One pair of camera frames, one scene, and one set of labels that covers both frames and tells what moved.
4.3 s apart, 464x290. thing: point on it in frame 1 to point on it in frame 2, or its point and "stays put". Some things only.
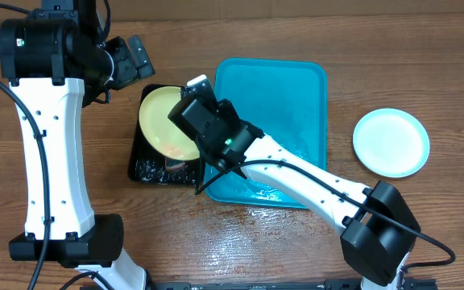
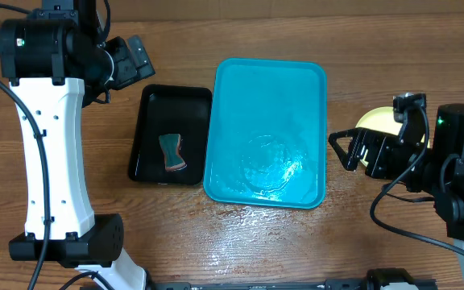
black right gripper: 228,106 to 378,143
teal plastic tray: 284,100 stays put
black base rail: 293,284 stays put
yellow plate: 161,132 to 382,119
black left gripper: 119,51 stays put
